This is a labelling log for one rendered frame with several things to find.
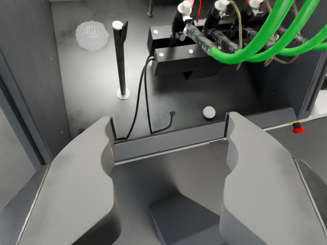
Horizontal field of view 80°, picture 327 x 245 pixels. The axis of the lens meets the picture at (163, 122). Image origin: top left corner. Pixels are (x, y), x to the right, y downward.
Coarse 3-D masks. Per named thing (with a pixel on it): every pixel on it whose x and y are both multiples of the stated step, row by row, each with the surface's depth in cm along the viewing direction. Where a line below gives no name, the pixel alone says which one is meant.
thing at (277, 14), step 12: (276, 0) 18; (288, 0) 17; (276, 12) 18; (264, 24) 20; (276, 24) 19; (264, 36) 20; (216, 48) 30; (252, 48) 22; (228, 60) 27; (240, 60) 24
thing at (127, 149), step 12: (288, 108) 55; (252, 120) 52; (264, 120) 53; (276, 120) 54; (288, 120) 54; (168, 132) 48; (180, 132) 48; (192, 132) 49; (204, 132) 49; (216, 132) 50; (120, 144) 45; (132, 144) 46; (144, 144) 46; (156, 144) 47; (168, 144) 47; (180, 144) 48; (192, 144) 51; (120, 156) 45; (132, 156) 45; (144, 156) 57
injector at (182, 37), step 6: (180, 12) 39; (174, 18) 42; (180, 18) 40; (174, 24) 42; (180, 24) 41; (174, 30) 44; (180, 30) 43; (174, 36) 46; (180, 36) 43; (174, 42) 48
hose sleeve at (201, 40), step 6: (192, 30) 36; (198, 30) 35; (192, 36) 36; (198, 36) 34; (204, 36) 33; (198, 42) 34; (204, 42) 32; (210, 42) 32; (204, 48) 32; (210, 48) 31
